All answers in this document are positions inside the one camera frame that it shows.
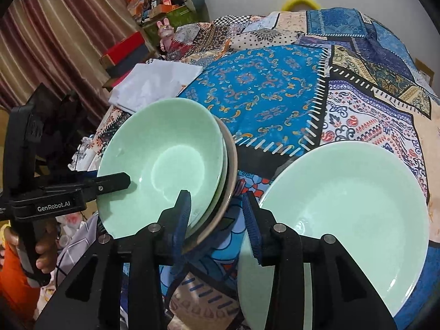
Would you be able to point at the green box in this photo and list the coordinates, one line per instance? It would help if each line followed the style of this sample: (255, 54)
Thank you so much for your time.
(172, 20)

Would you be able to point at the white folded cloth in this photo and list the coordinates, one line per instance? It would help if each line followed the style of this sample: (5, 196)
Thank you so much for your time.
(154, 79)

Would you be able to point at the pink bowl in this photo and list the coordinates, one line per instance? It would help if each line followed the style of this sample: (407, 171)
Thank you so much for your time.
(233, 165)

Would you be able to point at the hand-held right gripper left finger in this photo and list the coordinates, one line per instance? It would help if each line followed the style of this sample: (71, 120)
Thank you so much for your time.
(182, 220)

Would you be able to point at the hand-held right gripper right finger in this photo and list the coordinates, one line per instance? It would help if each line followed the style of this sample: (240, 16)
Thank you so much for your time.
(252, 233)

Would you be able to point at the person's left hand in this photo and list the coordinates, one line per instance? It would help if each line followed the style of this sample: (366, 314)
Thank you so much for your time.
(46, 244)

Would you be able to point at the cardboard box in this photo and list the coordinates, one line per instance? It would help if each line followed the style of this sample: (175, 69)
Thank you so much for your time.
(424, 72)

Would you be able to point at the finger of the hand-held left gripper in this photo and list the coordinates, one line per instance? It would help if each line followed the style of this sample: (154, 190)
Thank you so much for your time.
(110, 183)
(86, 177)

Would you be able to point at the striped brown curtain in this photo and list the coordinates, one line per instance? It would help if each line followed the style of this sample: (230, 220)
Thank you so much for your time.
(58, 31)

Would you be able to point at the pink rabbit toy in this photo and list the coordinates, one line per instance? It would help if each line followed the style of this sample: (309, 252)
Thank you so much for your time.
(165, 32)

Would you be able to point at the person's left forearm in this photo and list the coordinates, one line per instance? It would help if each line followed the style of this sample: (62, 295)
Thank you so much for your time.
(13, 282)

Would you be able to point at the green bowl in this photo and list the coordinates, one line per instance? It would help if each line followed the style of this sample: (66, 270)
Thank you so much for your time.
(165, 151)

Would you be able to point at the green plate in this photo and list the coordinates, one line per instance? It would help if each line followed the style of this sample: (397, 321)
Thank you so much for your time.
(343, 213)

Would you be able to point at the red box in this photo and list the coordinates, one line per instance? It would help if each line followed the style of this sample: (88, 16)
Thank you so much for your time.
(123, 46)

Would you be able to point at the pile of assorted boxes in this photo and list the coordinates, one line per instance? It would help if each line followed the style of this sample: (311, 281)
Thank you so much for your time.
(151, 1)

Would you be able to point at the patchwork patterned blanket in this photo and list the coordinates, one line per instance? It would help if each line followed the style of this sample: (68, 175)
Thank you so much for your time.
(268, 86)

